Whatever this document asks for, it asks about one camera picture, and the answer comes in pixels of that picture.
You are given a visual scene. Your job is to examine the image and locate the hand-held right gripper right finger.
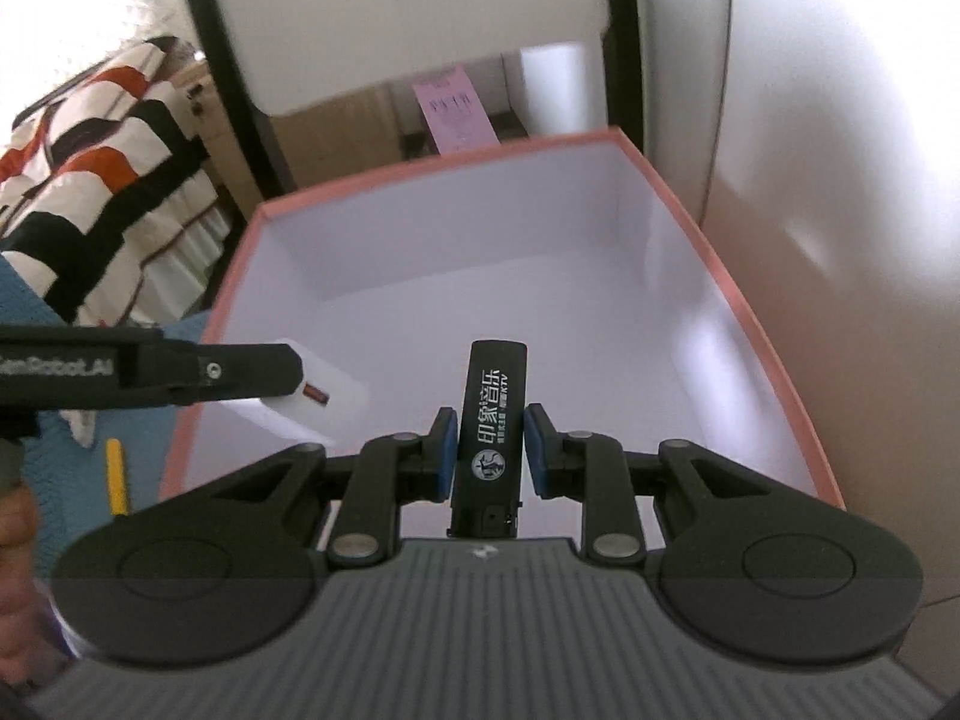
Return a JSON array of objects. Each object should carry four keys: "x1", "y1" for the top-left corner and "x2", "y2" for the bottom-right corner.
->
[{"x1": 523, "y1": 403, "x2": 760, "y2": 563}]

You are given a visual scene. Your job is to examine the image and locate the person's left hand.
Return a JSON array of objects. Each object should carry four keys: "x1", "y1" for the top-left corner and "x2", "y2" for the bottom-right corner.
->
[{"x1": 0, "y1": 493, "x2": 50, "y2": 647}]

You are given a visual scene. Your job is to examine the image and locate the striped blanket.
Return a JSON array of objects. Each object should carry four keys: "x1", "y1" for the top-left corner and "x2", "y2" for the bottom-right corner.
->
[{"x1": 0, "y1": 36, "x2": 235, "y2": 327}]

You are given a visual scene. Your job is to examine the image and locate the black lighter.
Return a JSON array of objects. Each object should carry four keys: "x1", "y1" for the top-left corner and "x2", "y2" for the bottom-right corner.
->
[{"x1": 448, "y1": 340, "x2": 530, "y2": 539}]

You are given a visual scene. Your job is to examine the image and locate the black frame bar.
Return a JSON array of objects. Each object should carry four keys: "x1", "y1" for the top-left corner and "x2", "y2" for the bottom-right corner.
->
[
  {"x1": 168, "y1": 0, "x2": 299, "y2": 197},
  {"x1": 598, "y1": 0, "x2": 655, "y2": 152}
]

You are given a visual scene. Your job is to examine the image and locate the pink cardboard box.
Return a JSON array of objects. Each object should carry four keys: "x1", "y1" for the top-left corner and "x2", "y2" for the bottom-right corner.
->
[{"x1": 161, "y1": 127, "x2": 847, "y2": 541}]

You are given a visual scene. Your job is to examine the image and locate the yellow pen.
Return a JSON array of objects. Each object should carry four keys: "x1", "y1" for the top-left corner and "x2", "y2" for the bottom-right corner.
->
[{"x1": 105, "y1": 437, "x2": 131, "y2": 521}]

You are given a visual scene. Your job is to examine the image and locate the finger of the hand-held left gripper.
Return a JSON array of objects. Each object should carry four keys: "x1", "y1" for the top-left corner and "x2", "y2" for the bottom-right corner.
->
[{"x1": 197, "y1": 343, "x2": 305, "y2": 401}]

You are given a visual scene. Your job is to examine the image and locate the brown cardboard box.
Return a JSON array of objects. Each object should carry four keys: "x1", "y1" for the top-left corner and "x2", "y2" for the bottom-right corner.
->
[{"x1": 268, "y1": 81, "x2": 445, "y2": 194}]

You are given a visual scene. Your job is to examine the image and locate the white charger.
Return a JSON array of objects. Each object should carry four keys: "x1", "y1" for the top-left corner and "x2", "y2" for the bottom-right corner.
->
[{"x1": 223, "y1": 337, "x2": 370, "y2": 446}]

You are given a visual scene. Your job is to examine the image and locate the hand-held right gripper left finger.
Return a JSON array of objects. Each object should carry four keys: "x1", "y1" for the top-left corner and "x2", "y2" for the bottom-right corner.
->
[{"x1": 212, "y1": 406, "x2": 460, "y2": 567}]

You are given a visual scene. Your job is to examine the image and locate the blue knit cloth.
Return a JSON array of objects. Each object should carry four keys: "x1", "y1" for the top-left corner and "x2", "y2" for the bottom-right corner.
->
[{"x1": 0, "y1": 253, "x2": 220, "y2": 582}]

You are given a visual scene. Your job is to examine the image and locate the pink paper tag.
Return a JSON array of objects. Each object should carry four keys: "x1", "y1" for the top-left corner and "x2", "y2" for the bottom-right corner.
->
[{"x1": 410, "y1": 67, "x2": 502, "y2": 155}]

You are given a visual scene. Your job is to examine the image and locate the white panel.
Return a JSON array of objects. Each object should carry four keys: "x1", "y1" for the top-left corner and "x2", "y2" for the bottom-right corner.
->
[{"x1": 184, "y1": 0, "x2": 647, "y2": 119}]

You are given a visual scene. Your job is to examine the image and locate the white board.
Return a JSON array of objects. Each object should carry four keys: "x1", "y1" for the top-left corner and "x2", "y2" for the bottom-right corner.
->
[{"x1": 516, "y1": 43, "x2": 610, "y2": 140}]

